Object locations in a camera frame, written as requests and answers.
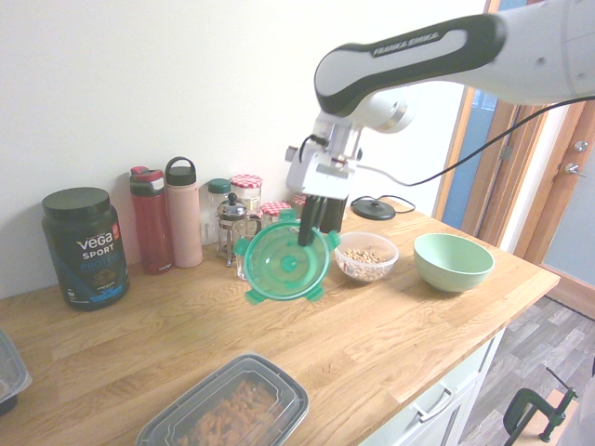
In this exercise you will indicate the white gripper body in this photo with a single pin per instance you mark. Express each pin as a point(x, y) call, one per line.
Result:
point(321, 179)

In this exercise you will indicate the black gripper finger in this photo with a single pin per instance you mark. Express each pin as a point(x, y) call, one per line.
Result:
point(320, 211)
point(307, 223)

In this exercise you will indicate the green round container lid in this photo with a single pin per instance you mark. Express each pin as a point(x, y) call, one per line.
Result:
point(274, 274)

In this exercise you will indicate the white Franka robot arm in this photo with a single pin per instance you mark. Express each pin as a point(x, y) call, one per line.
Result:
point(418, 51)

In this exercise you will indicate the small jar red checked lid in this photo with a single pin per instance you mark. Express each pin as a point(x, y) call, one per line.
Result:
point(299, 200)
point(274, 208)

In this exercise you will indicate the tall jar red checked lid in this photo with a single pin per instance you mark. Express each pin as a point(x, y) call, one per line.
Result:
point(246, 183)

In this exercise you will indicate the clear food container with nuts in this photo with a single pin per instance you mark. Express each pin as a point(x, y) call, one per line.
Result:
point(367, 271)

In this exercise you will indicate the black tray container with pasta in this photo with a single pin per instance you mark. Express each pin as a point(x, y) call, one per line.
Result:
point(223, 409)

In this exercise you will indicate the black tray container clear lid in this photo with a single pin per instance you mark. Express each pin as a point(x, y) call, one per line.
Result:
point(11, 376)

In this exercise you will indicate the black kettle base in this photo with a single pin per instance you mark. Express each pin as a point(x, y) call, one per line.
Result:
point(374, 209)

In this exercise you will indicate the glass French press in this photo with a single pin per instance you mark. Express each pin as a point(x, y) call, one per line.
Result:
point(231, 218)

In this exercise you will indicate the clear drinking glass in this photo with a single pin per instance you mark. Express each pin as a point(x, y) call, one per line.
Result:
point(240, 267)

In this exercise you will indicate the clear bottle green cap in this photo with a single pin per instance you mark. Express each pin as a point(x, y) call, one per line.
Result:
point(211, 204)

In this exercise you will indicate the pink water bottle black cap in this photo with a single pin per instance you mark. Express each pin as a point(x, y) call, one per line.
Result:
point(185, 223)

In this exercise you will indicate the pale green bowl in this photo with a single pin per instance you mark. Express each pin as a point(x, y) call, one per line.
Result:
point(446, 274)

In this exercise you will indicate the red water bottle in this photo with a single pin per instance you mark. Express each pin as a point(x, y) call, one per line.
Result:
point(151, 227)

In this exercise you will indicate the metal door hinge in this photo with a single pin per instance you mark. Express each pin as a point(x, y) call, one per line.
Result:
point(506, 152)

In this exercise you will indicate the black Vega protein tub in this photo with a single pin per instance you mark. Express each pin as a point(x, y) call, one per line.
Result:
point(86, 251)

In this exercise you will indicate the pale green cabinet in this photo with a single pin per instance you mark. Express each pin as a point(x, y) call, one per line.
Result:
point(465, 395)

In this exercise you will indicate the wooden door with glass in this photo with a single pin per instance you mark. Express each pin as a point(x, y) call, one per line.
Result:
point(558, 209)

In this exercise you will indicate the silver door lock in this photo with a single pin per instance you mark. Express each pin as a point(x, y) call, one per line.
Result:
point(580, 146)

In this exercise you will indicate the dark green metal clamp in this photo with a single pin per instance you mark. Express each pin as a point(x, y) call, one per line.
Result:
point(523, 409)

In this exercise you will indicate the wooden door frame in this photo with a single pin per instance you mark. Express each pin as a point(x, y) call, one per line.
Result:
point(493, 195)

